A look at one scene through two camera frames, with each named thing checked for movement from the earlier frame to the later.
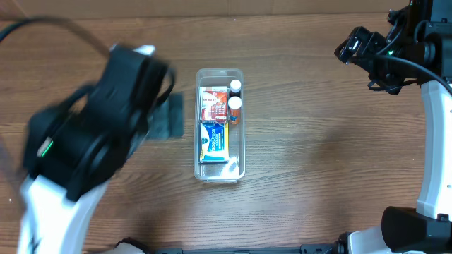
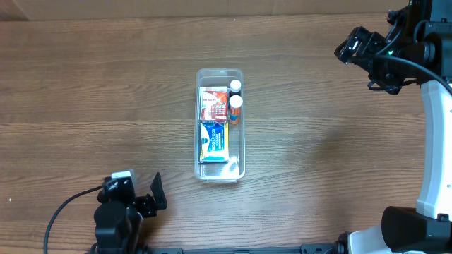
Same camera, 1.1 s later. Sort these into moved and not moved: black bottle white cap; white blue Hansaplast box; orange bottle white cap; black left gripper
Moved: black left gripper
Not moved: white blue Hansaplast box; orange bottle white cap; black bottle white cap
